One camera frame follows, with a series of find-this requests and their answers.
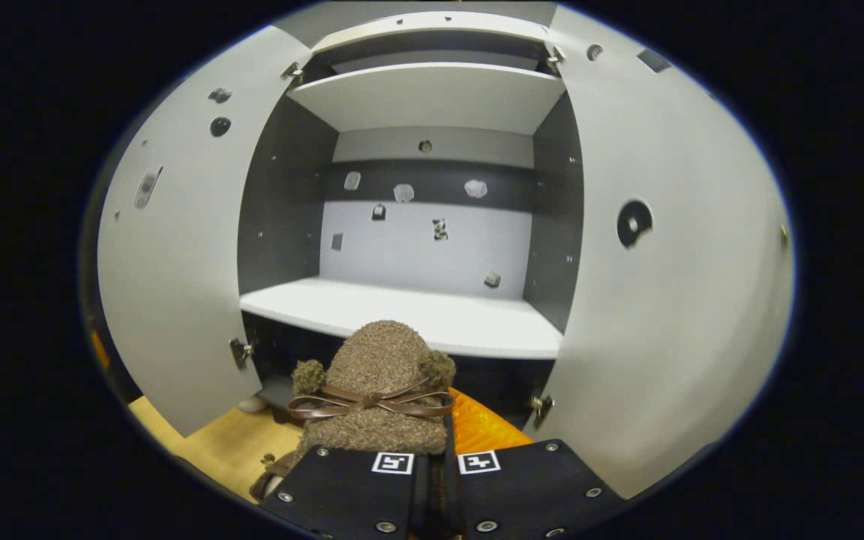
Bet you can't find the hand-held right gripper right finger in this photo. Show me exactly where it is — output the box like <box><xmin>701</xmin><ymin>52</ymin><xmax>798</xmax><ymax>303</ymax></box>
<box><xmin>443</xmin><ymin>388</ymin><xmax>629</xmax><ymax>539</ymax></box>

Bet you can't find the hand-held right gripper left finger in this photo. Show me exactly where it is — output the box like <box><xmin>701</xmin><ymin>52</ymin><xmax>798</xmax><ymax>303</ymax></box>
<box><xmin>258</xmin><ymin>445</ymin><xmax>431</xmax><ymax>539</ymax></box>

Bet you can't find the white shoe cabinet door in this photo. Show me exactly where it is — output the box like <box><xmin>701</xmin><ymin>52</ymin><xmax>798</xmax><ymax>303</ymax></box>
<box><xmin>96</xmin><ymin>25</ymin><xmax>313</xmax><ymax>438</ymax></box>
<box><xmin>526</xmin><ymin>4</ymin><xmax>794</xmax><ymax>500</ymax></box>

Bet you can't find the white shoe cabinet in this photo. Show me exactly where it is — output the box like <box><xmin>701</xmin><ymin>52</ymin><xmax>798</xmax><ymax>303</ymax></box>
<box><xmin>237</xmin><ymin>9</ymin><xmax>587</xmax><ymax>421</ymax></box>

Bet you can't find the white cabinet drawer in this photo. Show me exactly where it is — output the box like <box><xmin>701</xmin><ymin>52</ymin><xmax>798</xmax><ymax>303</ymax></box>
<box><xmin>312</xmin><ymin>11</ymin><xmax>549</xmax><ymax>53</ymax></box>

